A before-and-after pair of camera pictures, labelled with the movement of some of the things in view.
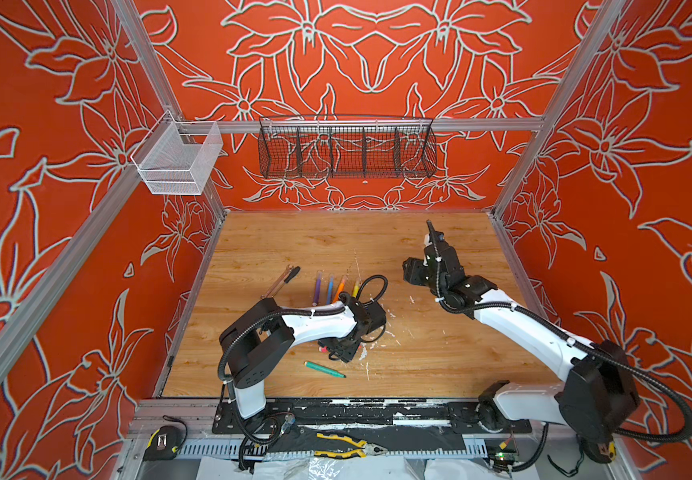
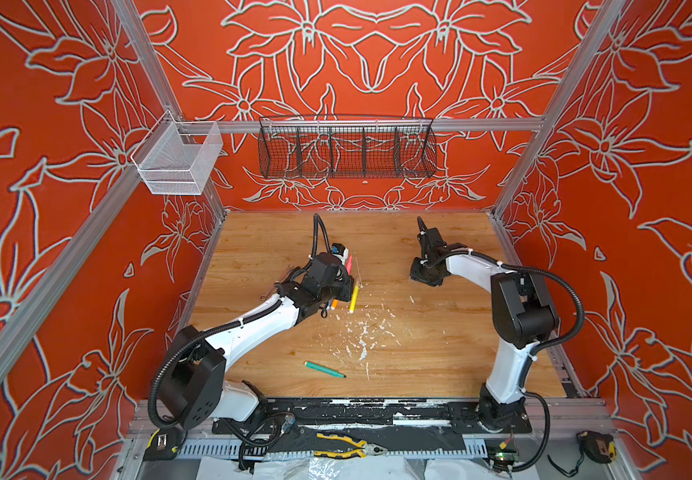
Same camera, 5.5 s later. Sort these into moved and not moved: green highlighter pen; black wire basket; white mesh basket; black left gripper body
Moved: black left gripper body
Not moved: white mesh basket; green highlighter pen; black wire basket
